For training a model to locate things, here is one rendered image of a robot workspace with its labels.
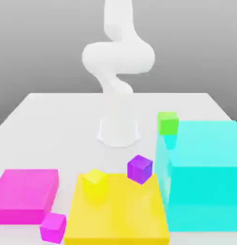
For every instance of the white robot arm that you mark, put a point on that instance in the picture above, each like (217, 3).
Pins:
(118, 57)

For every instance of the small green cube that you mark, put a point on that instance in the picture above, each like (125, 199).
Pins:
(167, 123)

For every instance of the small purple cube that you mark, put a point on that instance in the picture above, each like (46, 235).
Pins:
(139, 170)

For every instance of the small yellow cube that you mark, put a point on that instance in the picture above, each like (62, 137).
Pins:
(94, 183)

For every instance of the small magenta cube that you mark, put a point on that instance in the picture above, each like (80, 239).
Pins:
(53, 228)

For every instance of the large yellow box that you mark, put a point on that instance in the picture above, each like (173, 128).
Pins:
(118, 212)

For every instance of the large cyan box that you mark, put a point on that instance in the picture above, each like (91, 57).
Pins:
(202, 181)

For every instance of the large magenta box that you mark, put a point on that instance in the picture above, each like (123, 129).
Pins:
(23, 193)

